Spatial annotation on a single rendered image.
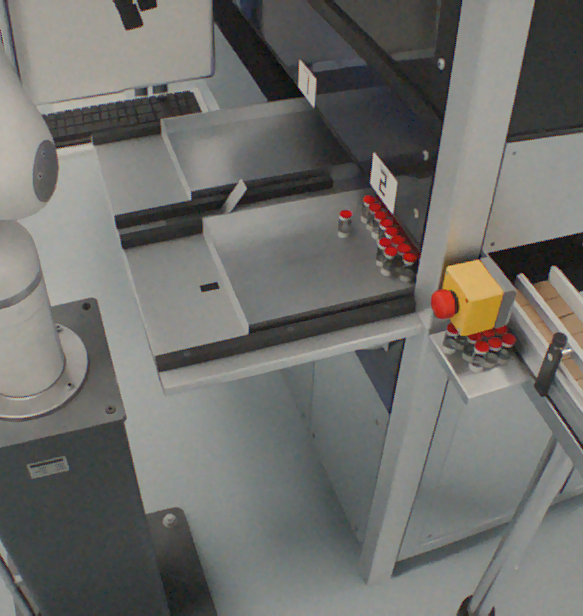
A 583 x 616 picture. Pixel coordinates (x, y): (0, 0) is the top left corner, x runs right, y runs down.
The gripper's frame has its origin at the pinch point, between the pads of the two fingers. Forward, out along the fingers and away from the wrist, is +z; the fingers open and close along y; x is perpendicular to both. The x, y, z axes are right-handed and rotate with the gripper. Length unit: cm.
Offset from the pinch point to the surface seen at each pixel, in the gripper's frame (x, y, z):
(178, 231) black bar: -1.4, 15.5, 33.6
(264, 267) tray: 12.8, 21.3, 39.5
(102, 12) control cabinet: -26, -45, 9
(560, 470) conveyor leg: 55, 44, 70
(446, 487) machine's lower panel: 34, 23, 100
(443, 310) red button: 41, 41, 37
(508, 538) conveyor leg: 46, 42, 93
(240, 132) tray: 4.0, -18.9, 34.3
